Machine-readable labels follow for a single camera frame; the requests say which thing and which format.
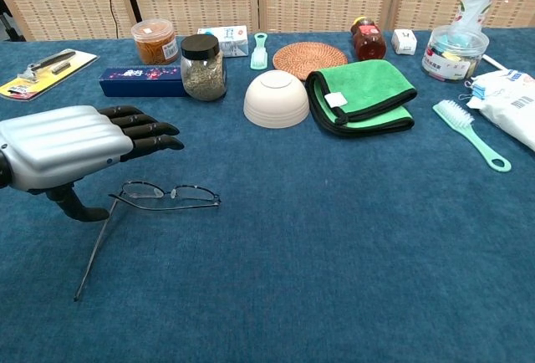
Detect upturned white bowl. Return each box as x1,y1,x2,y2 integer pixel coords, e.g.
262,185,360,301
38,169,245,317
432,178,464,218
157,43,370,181
242,69,311,130

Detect razor in yellow blister pack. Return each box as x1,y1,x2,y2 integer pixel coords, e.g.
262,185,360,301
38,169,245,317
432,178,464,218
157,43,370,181
0,48,100,102

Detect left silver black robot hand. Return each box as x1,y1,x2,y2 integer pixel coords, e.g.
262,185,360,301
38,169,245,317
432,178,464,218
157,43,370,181
0,105,186,222

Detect glass jar with black lid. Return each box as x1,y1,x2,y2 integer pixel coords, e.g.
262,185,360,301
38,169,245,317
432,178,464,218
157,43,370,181
180,33,228,102

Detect plastic jar of rubber bands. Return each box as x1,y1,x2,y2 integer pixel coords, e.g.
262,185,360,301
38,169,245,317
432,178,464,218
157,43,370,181
130,18,180,66

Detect blue binder clip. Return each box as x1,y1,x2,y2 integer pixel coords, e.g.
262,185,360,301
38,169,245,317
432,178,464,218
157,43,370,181
458,80,488,103

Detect black eyeglasses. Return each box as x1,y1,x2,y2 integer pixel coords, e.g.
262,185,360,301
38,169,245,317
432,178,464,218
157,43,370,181
73,181,222,302

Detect small white box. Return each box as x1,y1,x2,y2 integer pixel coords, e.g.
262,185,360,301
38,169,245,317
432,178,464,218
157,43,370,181
390,28,418,56

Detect long dark blue box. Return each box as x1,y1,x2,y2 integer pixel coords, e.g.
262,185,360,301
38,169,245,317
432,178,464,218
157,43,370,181
99,65,189,99

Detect honey bottle with yellow cap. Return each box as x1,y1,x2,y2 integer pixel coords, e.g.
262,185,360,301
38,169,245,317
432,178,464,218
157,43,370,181
350,17,388,61

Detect black stand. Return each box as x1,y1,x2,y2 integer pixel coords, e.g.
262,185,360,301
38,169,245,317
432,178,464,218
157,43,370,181
0,0,24,42

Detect white blue carton box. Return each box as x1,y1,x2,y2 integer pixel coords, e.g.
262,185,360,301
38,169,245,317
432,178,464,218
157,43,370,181
196,24,250,59

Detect clear jar of binder clips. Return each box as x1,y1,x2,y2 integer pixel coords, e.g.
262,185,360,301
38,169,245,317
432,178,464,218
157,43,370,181
420,24,490,82

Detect blue carpet table cover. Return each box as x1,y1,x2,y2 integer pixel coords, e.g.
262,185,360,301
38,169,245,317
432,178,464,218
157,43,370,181
0,27,535,363

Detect round woven rattan coaster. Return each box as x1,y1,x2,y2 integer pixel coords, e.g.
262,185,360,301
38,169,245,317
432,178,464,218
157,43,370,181
272,41,349,82

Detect folded green microfiber cloth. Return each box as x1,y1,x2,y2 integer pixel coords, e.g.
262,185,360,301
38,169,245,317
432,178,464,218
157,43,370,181
304,59,419,137

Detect long teal brush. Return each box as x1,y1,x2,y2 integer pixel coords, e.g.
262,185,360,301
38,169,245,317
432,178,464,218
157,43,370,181
432,100,512,173

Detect white printed plastic bag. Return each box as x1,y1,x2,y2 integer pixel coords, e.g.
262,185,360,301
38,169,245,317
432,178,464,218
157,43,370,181
466,68,535,153

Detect white plastic spoon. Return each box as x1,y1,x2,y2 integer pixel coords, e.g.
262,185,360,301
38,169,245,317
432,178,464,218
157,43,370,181
482,54,509,72

